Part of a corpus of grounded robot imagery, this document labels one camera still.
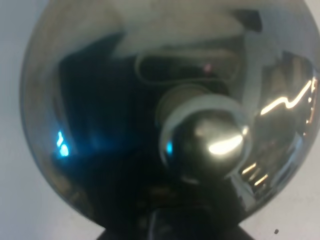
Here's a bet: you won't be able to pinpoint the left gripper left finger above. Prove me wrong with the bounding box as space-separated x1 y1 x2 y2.
96 224 155 240

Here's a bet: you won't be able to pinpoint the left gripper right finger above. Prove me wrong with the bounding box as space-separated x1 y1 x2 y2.
199 225 254 240

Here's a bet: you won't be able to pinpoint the stainless steel teapot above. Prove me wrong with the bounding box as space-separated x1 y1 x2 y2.
20 0 320 240

